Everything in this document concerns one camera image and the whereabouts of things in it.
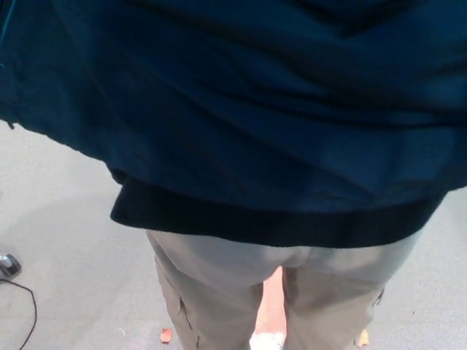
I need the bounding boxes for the thin black floor cable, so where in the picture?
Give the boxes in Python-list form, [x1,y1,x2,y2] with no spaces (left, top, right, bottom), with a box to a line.
[0,279,37,350]

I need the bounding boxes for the black t-shirt with print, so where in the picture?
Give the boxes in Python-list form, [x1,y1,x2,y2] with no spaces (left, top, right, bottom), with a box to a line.
[109,174,467,249]

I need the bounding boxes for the orange rectangular floor mat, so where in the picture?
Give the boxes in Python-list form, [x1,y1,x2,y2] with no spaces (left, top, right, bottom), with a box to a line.
[260,268,287,335]

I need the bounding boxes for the grey black floor device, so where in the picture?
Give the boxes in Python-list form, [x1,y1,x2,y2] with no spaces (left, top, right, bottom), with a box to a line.
[0,251,22,281]

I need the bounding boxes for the person's left red white sneaker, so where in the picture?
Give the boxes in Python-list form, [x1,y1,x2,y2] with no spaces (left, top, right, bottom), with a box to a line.
[250,332,285,350]

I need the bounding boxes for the navy blue coat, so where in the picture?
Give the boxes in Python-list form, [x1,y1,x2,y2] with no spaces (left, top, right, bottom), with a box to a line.
[0,0,467,219]

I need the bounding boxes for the beige trousers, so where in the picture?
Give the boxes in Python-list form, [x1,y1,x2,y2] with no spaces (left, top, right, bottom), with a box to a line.
[145,227,420,350]

